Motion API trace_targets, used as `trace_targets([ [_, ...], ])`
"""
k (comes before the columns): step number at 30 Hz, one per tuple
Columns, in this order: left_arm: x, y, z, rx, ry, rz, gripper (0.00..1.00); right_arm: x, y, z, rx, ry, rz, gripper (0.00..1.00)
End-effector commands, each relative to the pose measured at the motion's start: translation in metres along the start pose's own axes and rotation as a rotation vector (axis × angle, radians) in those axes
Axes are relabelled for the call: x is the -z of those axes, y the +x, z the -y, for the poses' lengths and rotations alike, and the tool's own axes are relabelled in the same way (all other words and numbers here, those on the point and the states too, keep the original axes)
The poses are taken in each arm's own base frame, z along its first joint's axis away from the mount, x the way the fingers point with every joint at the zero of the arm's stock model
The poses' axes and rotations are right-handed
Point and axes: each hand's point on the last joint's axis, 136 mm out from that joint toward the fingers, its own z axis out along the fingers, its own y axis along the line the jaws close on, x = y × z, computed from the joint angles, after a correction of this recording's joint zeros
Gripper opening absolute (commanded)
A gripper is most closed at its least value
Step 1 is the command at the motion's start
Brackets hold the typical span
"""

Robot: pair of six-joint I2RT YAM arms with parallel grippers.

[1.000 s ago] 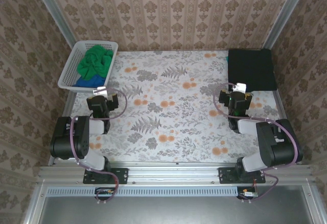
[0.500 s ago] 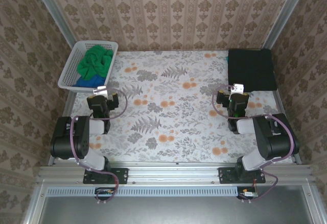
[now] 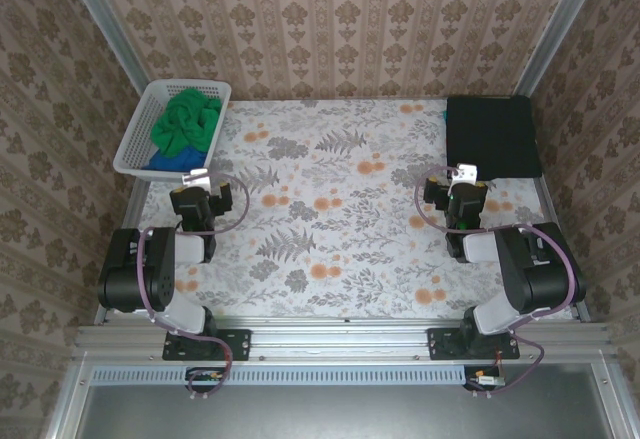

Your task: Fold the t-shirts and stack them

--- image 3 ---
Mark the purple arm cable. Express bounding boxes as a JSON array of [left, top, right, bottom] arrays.
[[135, 171, 251, 401], [417, 166, 586, 395]]

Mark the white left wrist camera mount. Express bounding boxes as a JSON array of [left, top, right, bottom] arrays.
[[180, 167, 211, 186]]

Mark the aluminium front frame rail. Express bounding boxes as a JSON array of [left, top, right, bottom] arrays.
[[74, 318, 614, 360]]

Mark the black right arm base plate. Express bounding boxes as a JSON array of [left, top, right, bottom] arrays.
[[427, 327, 521, 362]]

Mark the aluminium table side rail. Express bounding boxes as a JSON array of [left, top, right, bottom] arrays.
[[509, 101, 591, 323], [93, 178, 151, 324]]

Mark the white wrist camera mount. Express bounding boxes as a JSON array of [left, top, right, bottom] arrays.
[[180, 167, 211, 186], [449, 162, 479, 185]]

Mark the grey metal sheet panel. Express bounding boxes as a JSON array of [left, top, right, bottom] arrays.
[[44, 358, 640, 439]]

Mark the black t-shirt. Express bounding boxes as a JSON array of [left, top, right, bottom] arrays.
[[445, 94, 545, 180]]

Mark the blue t-shirt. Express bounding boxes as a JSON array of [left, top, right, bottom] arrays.
[[142, 146, 211, 171]]

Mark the white floral tablecloth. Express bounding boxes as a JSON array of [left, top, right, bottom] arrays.
[[133, 99, 576, 320]]

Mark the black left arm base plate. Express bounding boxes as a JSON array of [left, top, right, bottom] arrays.
[[162, 327, 251, 362]]

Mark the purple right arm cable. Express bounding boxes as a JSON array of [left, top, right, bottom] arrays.
[[417, 166, 586, 395]]

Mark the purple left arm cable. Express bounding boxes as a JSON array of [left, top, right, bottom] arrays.
[[135, 171, 251, 401]]

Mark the black cable connector box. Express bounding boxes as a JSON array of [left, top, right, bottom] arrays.
[[185, 366, 226, 393], [464, 366, 506, 391]]

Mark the aluminium corner post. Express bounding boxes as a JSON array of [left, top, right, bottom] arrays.
[[57, 0, 164, 110], [512, 0, 609, 110]]

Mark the white plastic lattice basket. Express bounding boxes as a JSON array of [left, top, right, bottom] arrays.
[[112, 77, 234, 184]]

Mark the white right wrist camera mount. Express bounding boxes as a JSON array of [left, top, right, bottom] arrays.
[[449, 162, 479, 185]]

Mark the grey slotted cable duct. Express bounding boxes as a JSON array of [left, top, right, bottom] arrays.
[[91, 364, 469, 386]]

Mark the green t-shirt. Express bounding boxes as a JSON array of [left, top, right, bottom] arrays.
[[150, 87, 224, 156]]

